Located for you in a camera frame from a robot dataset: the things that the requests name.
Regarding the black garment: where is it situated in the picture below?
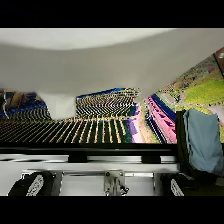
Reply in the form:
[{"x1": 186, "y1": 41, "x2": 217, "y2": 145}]
[{"x1": 174, "y1": 109, "x2": 224, "y2": 188}]

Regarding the light blue garment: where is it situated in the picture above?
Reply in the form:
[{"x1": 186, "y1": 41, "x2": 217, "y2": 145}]
[{"x1": 182, "y1": 108, "x2": 224, "y2": 178}]

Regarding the white shirt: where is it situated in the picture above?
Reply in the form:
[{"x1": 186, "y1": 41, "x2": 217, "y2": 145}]
[{"x1": 0, "y1": 28, "x2": 224, "y2": 121}]

